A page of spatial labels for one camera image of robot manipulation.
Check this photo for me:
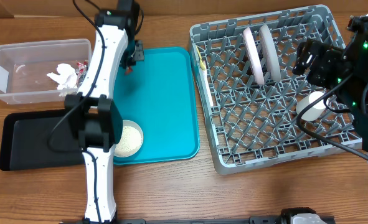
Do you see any white plastic cup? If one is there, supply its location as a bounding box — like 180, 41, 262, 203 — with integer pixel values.
296, 91, 326, 121

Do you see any foil wrapper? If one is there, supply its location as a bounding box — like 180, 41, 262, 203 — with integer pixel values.
75, 60, 88, 87

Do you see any grey deep plate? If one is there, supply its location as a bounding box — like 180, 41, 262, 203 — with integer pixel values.
259, 24, 281, 82

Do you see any yellow plastic spoon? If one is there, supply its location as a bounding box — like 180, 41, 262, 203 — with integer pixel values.
196, 47, 207, 71

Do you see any white napkin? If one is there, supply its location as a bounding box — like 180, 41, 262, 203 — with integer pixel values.
47, 63, 78, 90

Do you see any white plate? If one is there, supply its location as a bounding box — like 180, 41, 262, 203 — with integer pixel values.
242, 27, 265, 85

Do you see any white plastic fork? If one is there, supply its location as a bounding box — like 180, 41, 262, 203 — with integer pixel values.
202, 69, 214, 107

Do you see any grey dishwasher rack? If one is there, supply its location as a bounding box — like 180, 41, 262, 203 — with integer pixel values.
189, 4, 344, 175

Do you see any small red sauce packet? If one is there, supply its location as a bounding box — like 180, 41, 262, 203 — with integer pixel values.
125, 67, 133, 75

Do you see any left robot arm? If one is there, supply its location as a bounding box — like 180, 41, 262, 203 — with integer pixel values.
63, 4, 143, 223

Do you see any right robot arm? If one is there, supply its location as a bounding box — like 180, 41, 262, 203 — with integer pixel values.
293, 14, 368, 162

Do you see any teal serving tray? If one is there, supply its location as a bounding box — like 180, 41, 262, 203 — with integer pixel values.
113, 47, 200, 166

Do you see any grey bowl with rice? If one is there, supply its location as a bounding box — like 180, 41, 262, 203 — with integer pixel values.
115, 120, 144, 157

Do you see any clear plastic bin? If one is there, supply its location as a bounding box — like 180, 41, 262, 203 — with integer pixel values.
0, 39, 92, 105

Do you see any black plastic tray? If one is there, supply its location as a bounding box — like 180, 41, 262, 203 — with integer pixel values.
0, 110, 84, 171

